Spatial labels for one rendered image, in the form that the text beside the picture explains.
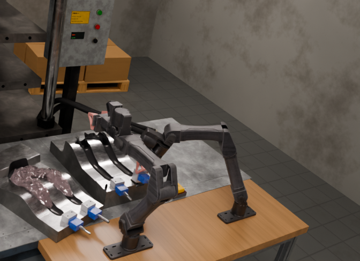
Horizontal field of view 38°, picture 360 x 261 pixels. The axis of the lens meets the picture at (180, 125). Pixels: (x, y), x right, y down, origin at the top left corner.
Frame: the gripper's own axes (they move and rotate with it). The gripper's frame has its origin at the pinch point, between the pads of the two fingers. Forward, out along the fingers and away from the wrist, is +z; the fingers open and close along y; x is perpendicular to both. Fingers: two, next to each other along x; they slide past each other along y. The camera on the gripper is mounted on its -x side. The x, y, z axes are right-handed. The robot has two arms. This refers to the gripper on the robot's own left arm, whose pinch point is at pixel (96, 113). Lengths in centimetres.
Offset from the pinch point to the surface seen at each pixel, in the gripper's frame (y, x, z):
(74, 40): -27, -4, 75
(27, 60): -95, 89, 279
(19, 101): -8, 39, 94
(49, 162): 3.4, 38.9, 27.9
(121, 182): -10.4, 28.4, -11.5
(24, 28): 1, -11, 74
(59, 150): -1.2, 33.4, 28.8
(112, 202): -6.9, 37.3, -12.3
